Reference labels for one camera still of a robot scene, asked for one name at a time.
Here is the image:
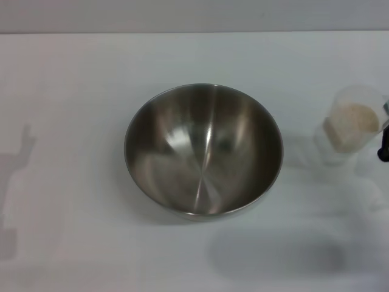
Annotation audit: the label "clear plastic measuring cup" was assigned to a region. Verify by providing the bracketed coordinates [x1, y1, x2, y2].
[322, 85, 389, 155]

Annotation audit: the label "white rice grains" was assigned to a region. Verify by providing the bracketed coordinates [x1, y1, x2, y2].
[323, 102, 380, 153]

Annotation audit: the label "stainless steel mixing bowl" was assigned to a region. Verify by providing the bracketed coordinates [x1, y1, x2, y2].
[123, 83, 284, 223]

